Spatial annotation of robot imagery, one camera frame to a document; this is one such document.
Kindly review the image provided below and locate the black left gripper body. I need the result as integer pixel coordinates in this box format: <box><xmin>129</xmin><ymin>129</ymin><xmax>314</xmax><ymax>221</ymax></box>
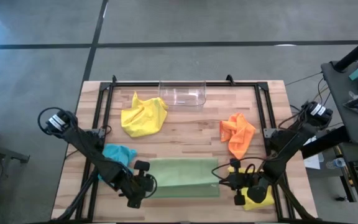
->
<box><xmin>121</xmin><ymin>160</ymin><xmax>155</xmax><ymax>209</ymax></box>

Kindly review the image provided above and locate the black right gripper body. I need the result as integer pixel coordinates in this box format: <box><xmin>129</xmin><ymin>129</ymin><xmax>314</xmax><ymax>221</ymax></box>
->
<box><xmin>227</xmin><ymin>158</ymin><xmax>260</xmax><ymax>206</ymax></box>

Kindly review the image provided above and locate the green microfiber towel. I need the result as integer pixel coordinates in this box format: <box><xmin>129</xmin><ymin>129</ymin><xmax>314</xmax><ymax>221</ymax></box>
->
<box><xmin>147</xmin><ymin>157</ymin><xmax>221</xmax><ymax>199</ymax></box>

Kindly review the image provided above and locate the yellow microfiber towel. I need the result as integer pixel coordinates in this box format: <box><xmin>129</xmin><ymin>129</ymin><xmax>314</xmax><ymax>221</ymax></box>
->
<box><xmin>227</xmin><ymin>166</ymin><xmax>275</xmax><ymax>212</ymax></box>
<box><xmin>120</xmin><ymin>91</ymin><xmax>169</xmax><ymax>138</ymax></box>

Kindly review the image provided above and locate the blue microfiber towel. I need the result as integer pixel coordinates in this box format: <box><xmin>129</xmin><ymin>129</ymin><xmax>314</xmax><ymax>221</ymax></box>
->
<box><xmin>97</xmin><ymin>143</ymin><xmax>138</xmax><ymax>182</ymax></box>

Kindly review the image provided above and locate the orange microfiber towel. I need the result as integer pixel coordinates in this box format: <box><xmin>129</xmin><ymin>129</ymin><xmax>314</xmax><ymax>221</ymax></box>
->
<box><xmin>219</xmin><ymin>112</ymin><xmax>257</xmax><ymax>160</ymax></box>

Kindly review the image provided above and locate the white paper sheet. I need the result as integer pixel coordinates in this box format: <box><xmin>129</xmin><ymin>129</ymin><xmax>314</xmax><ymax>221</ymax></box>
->
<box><xmin>303</xmin><ymin>136</ymin><xmax>325</xmax><ymax>170</ymax></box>

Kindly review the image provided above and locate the clear plastic bin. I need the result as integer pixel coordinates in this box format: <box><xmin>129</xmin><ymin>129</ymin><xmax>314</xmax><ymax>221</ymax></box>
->
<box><xmin>158</xmin><ymin>80</ymin><xmax>207</xmax><ymax>112</ymax></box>

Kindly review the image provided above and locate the clear plastic bottle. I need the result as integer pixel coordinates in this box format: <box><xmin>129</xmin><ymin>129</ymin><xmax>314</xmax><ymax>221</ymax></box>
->
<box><xmin>326</xmin><ymin>157</ymin><xmax>346</xmax><ymax>170</ymax></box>

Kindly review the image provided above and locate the grey side table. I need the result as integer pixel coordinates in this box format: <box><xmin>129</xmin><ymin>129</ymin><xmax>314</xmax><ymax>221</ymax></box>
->
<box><xmin>320</xmin><ymin>55</ymin><xmax>358</xmax><ymax>144</ymax></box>

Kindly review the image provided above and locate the black pole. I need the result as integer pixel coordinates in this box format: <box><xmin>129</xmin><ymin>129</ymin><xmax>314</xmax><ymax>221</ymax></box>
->
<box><xmin>334</xmin><ymin>30</ymin><xmax>358</xmax><ymax>72</ymax></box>

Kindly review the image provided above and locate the black aluminium frame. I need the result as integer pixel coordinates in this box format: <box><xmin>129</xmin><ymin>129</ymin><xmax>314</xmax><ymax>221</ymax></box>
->
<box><xmin>54</xmin><ymin>81</ymin><xmax>319</xmax><ymax>224</ymax></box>

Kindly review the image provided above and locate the thin black floor cable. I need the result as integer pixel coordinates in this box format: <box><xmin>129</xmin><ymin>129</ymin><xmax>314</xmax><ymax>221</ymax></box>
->
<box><xmin>285</xmin><ymin>71</ymin><xmax>323</xmax><ymax>87</ymax></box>

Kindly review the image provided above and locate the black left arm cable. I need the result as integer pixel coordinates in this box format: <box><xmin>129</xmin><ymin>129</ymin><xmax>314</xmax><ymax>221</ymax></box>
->
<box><xmin>37</xmin><ymin>107</ymin><xmax>67</xmax><ymax>137</ymax></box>

